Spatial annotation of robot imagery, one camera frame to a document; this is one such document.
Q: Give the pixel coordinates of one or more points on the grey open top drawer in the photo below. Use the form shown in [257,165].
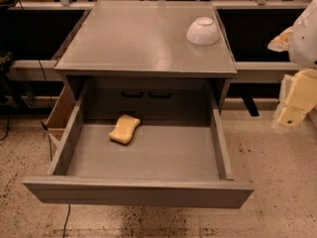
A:
[168,163]

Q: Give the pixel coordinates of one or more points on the white upturned bowl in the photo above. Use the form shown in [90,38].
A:
[203,32]

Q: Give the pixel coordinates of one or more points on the black handle left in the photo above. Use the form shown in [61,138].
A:
[132,93]

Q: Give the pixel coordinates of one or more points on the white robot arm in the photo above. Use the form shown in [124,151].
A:
[300,41]

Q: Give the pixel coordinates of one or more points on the grey cabinet with counter top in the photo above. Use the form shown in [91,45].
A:
[143,45]

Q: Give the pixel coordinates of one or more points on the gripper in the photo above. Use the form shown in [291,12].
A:
[304,39]

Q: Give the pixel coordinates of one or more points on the black handle right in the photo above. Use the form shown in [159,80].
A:
[160,93]

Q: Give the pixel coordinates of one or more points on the yellow sponge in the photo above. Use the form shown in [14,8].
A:
[124,129]

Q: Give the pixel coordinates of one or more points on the black handle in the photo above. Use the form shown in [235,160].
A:
[160,93]
[132,93]

